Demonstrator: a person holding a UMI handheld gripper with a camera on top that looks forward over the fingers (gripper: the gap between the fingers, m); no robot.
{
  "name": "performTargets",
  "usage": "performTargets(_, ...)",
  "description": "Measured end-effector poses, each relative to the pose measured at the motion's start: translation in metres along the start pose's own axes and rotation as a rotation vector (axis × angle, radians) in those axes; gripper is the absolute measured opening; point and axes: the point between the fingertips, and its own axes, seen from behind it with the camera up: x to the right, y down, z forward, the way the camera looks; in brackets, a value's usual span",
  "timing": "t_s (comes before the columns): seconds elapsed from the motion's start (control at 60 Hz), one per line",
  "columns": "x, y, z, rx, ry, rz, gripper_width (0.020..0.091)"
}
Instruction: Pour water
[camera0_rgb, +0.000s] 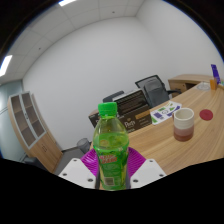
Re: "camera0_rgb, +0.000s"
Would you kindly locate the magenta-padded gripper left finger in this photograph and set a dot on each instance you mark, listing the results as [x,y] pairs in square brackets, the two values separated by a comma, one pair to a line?
[76,170]

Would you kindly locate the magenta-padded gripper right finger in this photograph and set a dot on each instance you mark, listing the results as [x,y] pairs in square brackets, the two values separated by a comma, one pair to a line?
[148,171]

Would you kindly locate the green drink bottle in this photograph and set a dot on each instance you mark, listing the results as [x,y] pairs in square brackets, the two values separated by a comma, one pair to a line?
[111,150]

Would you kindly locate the grey waste bin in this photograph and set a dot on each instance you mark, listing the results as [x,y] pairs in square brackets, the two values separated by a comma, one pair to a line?
[83,145]

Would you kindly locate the black leather armchair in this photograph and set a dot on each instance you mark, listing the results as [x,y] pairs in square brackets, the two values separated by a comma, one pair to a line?
[33,163]

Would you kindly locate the dark brown box, tan flap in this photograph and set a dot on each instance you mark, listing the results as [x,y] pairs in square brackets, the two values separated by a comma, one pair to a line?
[138,121]

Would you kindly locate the tall dark brown box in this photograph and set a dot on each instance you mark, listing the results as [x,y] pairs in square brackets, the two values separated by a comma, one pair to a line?
[94,120]

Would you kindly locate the wooden shelf cabinet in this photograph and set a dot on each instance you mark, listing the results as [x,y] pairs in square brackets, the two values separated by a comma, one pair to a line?
[31,133]

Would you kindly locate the white and brown mug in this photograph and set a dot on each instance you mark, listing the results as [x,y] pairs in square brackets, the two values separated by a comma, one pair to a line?
[183,125]

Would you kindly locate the white sticker sheet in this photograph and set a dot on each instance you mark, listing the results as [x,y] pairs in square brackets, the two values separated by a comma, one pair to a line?
[165,112]

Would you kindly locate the flat dark brown box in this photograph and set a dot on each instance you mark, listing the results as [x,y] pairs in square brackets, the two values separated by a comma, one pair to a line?
[131,101]

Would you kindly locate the grey backpack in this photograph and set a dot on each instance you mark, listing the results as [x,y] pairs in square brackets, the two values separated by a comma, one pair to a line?
[156,93]

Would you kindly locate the flat round red coaster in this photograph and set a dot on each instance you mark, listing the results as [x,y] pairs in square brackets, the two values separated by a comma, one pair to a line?
[206,115]

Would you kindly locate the armless black office chair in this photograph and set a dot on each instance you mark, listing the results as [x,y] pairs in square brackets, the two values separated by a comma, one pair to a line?
[111,96]

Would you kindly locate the black mesh office chair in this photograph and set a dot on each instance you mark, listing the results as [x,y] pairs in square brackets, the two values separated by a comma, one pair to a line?
[141,81]

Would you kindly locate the wooden side desk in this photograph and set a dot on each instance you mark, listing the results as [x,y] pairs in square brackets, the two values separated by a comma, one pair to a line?
[186,81]

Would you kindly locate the round grey pad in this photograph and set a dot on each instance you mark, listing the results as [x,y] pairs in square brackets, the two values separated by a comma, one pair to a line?
[203,86]

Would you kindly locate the purple standing card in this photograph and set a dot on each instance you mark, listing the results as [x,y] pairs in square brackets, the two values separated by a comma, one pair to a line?
[215,73]

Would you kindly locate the long ceiling light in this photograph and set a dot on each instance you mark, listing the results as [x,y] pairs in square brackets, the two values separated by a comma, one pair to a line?
[5,66]
[66,2]

